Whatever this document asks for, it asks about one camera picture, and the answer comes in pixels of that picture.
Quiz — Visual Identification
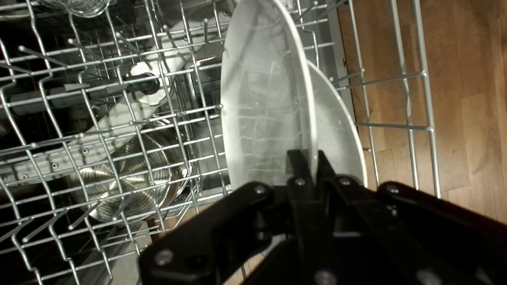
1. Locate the wire dishwasher rack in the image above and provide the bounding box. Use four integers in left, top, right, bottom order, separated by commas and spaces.
0, 0, 440, 285

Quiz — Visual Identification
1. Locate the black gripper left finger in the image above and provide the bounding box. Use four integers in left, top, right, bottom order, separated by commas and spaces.
138, 150, 336, 285

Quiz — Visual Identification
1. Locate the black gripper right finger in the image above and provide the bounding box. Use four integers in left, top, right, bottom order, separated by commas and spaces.
318, 153, 507, 285

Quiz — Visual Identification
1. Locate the white plate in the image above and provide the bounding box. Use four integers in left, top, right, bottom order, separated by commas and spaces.
307, 61, 367, 183
220, 0, 318, 187

